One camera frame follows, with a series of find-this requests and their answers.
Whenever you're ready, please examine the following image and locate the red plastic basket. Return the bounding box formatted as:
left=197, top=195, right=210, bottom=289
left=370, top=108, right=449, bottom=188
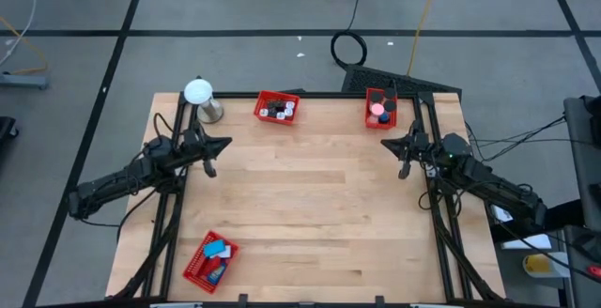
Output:
left=364, top=87, right=399, bottom=131
left=181, top=230, right=241, bottom=296
left=253, top=89, right=301, bottom=127

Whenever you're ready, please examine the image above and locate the red digital clock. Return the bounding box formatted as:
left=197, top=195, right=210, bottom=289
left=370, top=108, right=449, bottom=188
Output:
left=202, top=256, right=224, bottom=276

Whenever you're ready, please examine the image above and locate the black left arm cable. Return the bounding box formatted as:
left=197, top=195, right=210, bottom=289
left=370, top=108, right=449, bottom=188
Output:
left=152, top=112, right=189, bottom=159

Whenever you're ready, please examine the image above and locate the black floor mat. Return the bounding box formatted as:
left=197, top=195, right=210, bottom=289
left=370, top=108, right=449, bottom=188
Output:
left=341, top=63, right=464, bottom=97

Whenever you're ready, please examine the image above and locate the coiled black floor cable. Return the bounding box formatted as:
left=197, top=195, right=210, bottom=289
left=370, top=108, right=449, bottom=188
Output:
left=330, top=0, right=368, bottom=69

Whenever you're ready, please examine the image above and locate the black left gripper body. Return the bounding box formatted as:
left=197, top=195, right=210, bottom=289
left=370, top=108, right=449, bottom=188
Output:
left=185, top=137, right=218, bottom=178

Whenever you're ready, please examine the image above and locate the white floor cable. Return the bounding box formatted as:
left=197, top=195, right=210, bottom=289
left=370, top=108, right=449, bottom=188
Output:
left=0, top=0, right=38, bottom=65

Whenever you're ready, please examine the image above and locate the orange floor cable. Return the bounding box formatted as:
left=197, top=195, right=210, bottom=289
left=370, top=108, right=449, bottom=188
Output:
left=0, top=14, right=50, bottom=75

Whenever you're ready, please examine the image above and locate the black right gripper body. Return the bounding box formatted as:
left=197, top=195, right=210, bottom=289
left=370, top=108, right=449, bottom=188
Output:
left=398, top=141, right=431, bottom=180

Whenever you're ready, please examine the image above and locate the yellow hanging cable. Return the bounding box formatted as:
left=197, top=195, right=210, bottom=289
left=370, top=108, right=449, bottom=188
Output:
left=406, top=0, right=445, bottom=77

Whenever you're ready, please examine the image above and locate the grey floor stand base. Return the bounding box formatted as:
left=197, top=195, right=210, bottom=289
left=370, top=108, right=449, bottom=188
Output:
left=0, top=73, right=51, bottom=90

